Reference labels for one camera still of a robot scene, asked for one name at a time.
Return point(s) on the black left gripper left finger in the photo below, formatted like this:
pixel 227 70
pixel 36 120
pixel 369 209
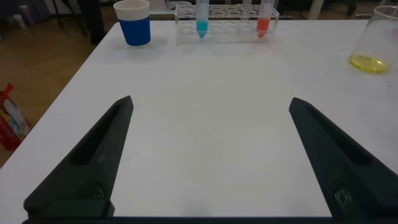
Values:
pixel 90 161

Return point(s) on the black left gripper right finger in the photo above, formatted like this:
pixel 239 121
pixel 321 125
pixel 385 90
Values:
pixel 345 161

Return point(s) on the clear plastic tube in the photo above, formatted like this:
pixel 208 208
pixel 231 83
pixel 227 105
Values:
pixel 263 25

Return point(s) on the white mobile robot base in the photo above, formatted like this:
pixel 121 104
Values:
pixel 174 4

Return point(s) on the clear glass beaker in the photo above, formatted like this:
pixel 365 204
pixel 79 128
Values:
pixel 373 37

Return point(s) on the clear acrylic test tube rack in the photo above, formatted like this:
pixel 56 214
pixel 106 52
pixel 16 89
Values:
pixel 230 31

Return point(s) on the test tube with blue liquid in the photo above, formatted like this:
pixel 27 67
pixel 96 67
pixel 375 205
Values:
pixel 202 26

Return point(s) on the red snack bag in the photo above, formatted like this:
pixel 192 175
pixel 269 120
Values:
pixel 11 130

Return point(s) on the blue and white paper cup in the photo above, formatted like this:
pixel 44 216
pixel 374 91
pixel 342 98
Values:
pixel 135 31

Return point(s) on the black metal stand legs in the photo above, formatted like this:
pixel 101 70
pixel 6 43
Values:
pixel 60 15

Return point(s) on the white standing desk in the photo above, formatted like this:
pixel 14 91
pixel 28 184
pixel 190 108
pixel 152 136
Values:
pixel 315 9

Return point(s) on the small white cup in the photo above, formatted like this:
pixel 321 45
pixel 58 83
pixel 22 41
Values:
pixel 18 21

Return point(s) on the pink bottle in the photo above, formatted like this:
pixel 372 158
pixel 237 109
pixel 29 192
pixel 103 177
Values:
pixel 25 14

